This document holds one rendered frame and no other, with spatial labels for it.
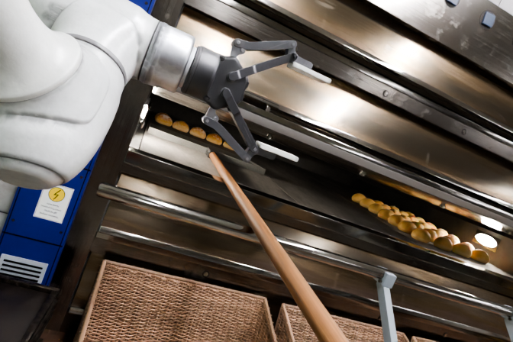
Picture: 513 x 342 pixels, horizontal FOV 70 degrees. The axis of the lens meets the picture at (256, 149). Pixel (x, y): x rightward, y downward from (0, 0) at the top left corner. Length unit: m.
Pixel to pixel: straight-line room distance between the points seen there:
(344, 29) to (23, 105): 1.02
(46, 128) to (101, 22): 0.17
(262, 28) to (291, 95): 0.22
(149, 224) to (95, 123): 0.78
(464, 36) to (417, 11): 0.21
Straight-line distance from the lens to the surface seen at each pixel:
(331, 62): 1.23
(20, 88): 0.40
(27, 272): 1.26
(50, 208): 1.17
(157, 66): 0.52
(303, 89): 1.20
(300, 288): 0.57
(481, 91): 1.60
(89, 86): 0.42
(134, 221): 1.18
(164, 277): 1.23
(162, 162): 1.13
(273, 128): 1.01
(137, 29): 0.52
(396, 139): 1.38
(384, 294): 1.02
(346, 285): 1.46
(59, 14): 0.53
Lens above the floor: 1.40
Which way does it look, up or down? 4 degrees down
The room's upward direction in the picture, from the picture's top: 22 degrees clockwise
